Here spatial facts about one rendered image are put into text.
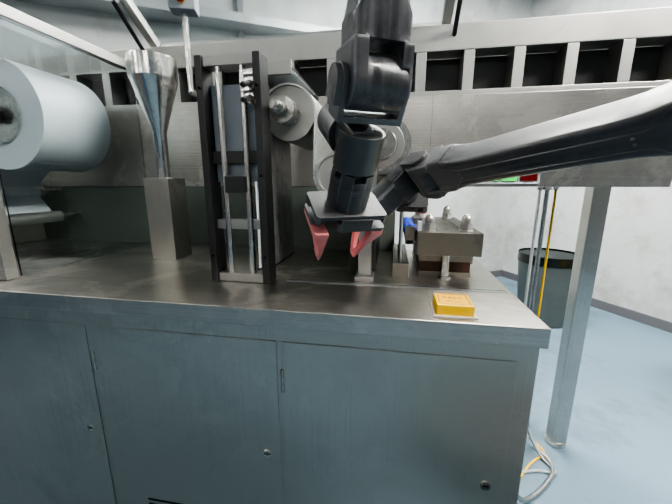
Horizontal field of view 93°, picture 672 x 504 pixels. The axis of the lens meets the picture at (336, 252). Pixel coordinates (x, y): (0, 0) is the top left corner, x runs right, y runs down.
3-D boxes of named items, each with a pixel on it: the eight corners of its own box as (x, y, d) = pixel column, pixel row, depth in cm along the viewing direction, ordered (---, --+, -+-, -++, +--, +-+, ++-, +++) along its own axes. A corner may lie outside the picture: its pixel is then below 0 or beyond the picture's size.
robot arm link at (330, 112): (339, 64, 31) (416, 74, 34) (311, 41, 40) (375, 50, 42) (323, 175, 39) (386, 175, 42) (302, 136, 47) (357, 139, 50)
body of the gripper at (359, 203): (304, 202, 47) (310, 154, 42) (368, 201, 50) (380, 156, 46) (315, 229, 42) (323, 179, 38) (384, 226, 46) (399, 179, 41)
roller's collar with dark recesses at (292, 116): (269, 122, 82) (268, 95, 80) (278, 126, 88) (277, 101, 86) (294, 122, 81) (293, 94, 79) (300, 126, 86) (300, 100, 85)
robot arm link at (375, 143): (349, 129, 35) (395, 131, 37) (331, 107, 40) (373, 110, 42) (338, 185, 39) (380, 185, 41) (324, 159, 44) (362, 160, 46)
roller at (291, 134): (265, 141, 89) (263, 86, 86) (292, 150, 113) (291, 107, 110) (314, 140, 87) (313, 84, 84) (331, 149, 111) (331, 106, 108)
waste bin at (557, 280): (587, 326, 263) (599, 257, 251) (544, 334, 249) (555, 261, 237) (537, 306, 306) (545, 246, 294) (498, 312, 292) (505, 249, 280)
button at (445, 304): (436, 316, 63) (437, 304, 62) (432, 303, 69) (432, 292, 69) (474, 318, 62) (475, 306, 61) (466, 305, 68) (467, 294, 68)
